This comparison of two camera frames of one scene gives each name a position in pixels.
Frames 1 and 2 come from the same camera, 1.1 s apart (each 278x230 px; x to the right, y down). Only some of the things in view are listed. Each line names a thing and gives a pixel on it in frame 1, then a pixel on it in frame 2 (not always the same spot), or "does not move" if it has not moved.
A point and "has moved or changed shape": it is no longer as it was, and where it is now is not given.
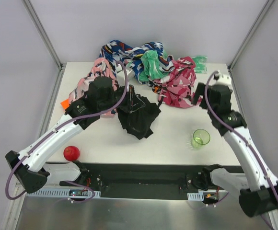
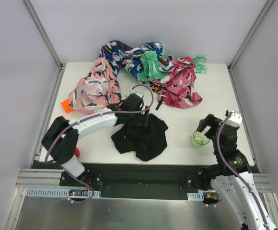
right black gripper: x=203 y=96 → x=207 y=123
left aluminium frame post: x=41 y=30 does not move
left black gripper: x=124 y=97 → x=141 y=119
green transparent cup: x=200 y=137 does not move
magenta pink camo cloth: x=175 y=88 does not move
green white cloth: x=152 y=67 does not move
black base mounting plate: x=144 y=181 does not move
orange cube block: x=65 y=103 does not move
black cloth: x=137 y=123 has moved or changed shape
